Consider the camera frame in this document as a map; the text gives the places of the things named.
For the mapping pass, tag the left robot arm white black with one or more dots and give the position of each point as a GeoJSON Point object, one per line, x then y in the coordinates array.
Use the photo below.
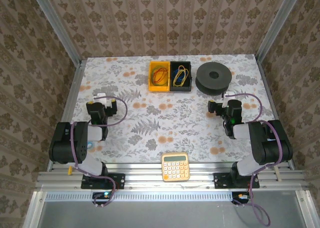
{"type": "Point", "coordinates": [62, 145]}

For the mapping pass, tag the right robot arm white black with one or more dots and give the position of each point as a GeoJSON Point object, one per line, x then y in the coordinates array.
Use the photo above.
{"type": "Point", "coordinates": [270, 147]}

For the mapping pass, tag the blue tape roll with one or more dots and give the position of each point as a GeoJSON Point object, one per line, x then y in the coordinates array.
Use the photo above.
{"type": "Point", "coordinates": [90, 145]}

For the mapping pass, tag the black plastic bin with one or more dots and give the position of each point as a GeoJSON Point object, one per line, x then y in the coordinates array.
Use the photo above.
{"type": "Point", "coordinates": [191, 82]}

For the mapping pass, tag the floral table cover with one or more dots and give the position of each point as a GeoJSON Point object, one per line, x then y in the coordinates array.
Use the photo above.
{"type": "Point", "coordinates": [175, 117]}

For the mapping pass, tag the yellow plastic bin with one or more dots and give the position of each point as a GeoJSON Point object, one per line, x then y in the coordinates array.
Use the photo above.
{"type": "Point", "coordinates": [151, 86]}

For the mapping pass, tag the small yellow clip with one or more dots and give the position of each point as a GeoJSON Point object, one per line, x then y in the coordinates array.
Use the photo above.
{"type": "Point", "coordinates": [70, 170]}

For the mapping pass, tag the yellow calculator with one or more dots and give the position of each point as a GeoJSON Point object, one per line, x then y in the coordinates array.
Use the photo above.
{"type": "Point", "coordinates": [175, 168]}

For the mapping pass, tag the wooden stick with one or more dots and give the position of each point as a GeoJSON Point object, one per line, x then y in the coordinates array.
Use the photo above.
{"type": "Point", "coordinates": [278, 174]}

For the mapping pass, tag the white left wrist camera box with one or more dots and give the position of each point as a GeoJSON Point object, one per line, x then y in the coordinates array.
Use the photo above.
{"type": "Point", "coordinates": [102, 98]}

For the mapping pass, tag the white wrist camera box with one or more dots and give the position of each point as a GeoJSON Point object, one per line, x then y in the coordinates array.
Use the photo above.
{"type": "Point", "coordinates": [102, 98]}
{"type": "Point", "coordinates": [228, 94]}

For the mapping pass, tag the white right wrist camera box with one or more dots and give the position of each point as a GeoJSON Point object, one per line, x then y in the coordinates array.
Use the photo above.
{"type": "Point", "coordinates": [228, 94]}

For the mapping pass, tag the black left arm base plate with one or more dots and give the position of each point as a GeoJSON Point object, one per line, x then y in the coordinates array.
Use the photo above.
{"type": "Point", "coordinates": [117, 180]}

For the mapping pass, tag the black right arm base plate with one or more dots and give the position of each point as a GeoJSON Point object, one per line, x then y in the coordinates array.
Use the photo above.
{"type": "Point", "coordinates": [221, 180]}

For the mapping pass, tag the aluminium front rail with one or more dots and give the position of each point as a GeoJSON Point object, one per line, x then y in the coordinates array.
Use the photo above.
{"type": "Point", "coordinates": [150, 180]}

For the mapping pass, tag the aluminium frame post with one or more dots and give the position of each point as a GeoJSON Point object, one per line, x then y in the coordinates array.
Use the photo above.
{"type": "Point", "coordinates": [277, 20]}
{"type": "Point", "coordinates": [55, 20]}

